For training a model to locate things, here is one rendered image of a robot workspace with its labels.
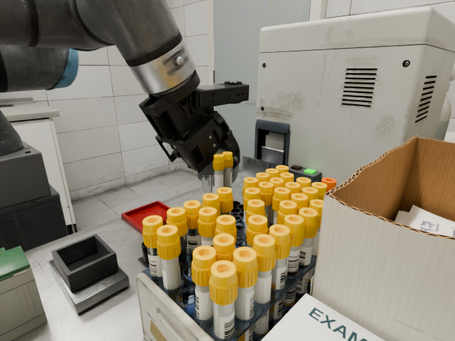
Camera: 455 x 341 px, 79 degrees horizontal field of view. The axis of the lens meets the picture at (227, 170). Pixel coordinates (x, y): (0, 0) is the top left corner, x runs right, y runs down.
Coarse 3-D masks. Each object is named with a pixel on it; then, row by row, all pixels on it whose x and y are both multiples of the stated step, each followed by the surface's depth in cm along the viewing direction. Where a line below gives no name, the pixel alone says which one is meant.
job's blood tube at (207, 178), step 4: (204, 176) 34; (208, 176) 34; (212, 176) 33; (204, 180) 33; (208, 180) 33; (212, 180) 33; (204, 184) 33; (208, 184) 33; (212, 184) 33; (204, 188) 33; (208, 188) 33; (212, 188) 33; (204, 192) 33; (208, 192) 33; (212, 192) 34
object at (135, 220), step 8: (136, 208) 45; (144, 208) 46; (152, 208) 47; (160, 208) 47; (168, 208) 46; (128, 216) 44; (136, 216) 44; (144, 216) 44; (160, 216) 44; (136, 224) 41
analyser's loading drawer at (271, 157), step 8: (264, 152) 58; (272, 152) 57; (280, 152) 55; (248, 160) 55; (256, 160) 53; (264, 160) 59; (272, 160) 57; (280, 160) 56; (248, 168) 55; (256, 168) 54; (264, 168) 52; (248, 176) 56
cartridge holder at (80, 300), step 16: (80, 240) 32; (96, 240) 33; (64, 256) 31; (80, 256) 32; (96, 256) 33; (112, 256) 30; (64, 272) 27; (80, 272) 28; (96, 272) 29; (112, 272) 30; (64, 288) 28; (80, 288) 28; (96, 288) 28; (112, 288) 29; (80, 304) 27
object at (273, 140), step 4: (268, 136) 57; (272, 136) 57; (276, 136) 56; (280, 136) 55; (284, 136) 55; (268, 140) 58; (272, 140) 57; (276, 140) 56; (280, 140) 55; (284, 140) 55; (268, 144) 58; (272, 144) 57; (276, 144) 56; (280, 144) 56; (284, 144) 55; (276, 148) 57; (280, 148) 56; (284, 148) 56; (284, 152) 56; (284, 156) 57
